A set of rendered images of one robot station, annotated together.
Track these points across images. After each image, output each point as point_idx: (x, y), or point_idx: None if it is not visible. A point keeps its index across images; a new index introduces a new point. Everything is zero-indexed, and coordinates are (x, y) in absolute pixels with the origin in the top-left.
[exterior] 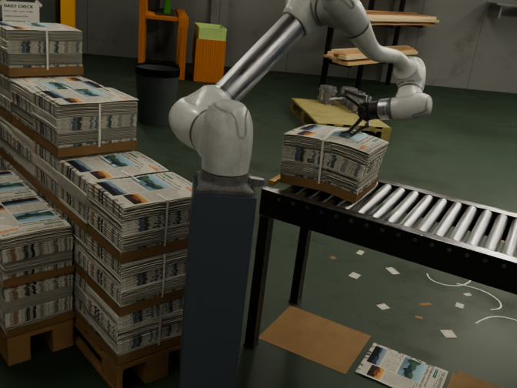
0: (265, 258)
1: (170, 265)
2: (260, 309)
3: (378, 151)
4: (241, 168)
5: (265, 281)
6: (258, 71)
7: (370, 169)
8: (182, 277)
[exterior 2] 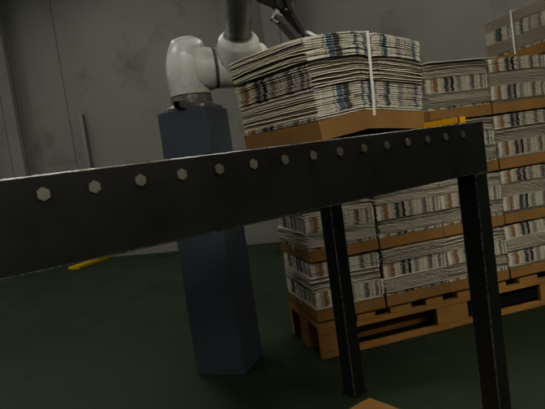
0: (325, 247)
1: (292, 217)
2: (341, 333)
3: (262, 59)
4: (169, 92)
5: (340, 290)
6: (224, 0)
7: (268, 96)
8: (298, 235)
